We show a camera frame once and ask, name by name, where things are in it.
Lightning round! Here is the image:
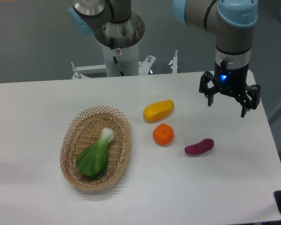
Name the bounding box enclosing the yellow mango fruit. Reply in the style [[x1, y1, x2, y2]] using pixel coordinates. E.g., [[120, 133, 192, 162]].
[[143, 99, 174, 122]]

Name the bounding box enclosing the green bok choy vegetable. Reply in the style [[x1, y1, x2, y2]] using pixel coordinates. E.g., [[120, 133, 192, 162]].
[[76, 128, 114, 180]]

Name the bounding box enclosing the woven wicker basket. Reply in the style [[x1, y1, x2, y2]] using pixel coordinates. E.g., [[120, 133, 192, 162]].
[[59, 106, 132, 192]]

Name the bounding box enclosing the purple sweet potato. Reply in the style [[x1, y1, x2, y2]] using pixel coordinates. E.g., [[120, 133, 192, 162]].
[[185, 138, 214, 155]]

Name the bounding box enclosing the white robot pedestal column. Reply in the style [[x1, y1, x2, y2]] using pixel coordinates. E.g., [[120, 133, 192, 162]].
[[102, 43, 139, 77]]

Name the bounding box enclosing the white metal base frame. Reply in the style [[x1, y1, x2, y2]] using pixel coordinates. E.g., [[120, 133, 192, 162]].
[[71, 50, 179, 80]]

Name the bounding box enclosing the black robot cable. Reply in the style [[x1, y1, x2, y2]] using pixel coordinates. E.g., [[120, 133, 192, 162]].
[[112, 55, 126, 77]]

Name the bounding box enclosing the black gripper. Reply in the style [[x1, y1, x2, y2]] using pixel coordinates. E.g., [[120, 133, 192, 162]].
[[199, 63, 260, 118]]

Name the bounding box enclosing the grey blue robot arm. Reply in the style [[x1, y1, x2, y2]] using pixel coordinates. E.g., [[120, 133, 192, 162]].
[[67, 0, 260, 117]]

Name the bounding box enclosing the orange tangerine fruit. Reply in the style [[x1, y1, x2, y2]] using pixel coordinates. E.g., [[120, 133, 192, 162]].
[[152, 123, 174, 146]]

